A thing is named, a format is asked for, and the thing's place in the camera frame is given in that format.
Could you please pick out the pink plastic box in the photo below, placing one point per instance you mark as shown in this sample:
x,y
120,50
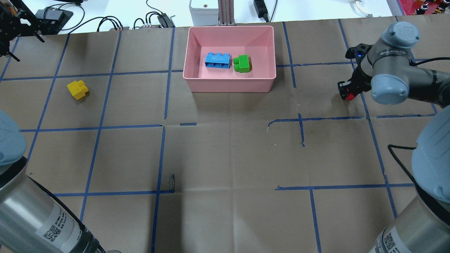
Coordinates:
x,y
256,41

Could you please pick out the blue toy block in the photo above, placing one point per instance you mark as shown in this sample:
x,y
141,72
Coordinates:
x,y
218,60

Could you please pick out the white plastic container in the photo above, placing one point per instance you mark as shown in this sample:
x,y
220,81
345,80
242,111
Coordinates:
x,y
204,12

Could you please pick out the red toy block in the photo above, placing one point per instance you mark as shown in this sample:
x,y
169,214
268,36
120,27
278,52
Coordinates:
x,y
350,97

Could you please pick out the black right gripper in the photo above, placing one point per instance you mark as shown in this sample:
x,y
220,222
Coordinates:
x,y
360,77

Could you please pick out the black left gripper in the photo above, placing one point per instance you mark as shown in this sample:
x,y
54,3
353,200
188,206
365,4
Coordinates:
x,y
7,25

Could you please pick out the yellow toy block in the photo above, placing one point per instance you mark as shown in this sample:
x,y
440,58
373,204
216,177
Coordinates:
x,y
78,89

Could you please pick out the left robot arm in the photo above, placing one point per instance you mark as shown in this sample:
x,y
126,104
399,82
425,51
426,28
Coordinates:
x,y
34,220

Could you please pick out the green toy block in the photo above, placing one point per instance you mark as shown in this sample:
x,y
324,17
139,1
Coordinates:
x,y
242,64

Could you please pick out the aluminium frame post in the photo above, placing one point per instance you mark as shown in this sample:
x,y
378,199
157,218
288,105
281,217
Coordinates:
x,y
226,13

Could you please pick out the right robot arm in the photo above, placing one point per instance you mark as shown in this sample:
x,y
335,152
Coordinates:
x,y
386,70

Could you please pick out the black power adapter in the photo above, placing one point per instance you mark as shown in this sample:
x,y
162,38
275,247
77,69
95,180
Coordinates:
x,y
261,9

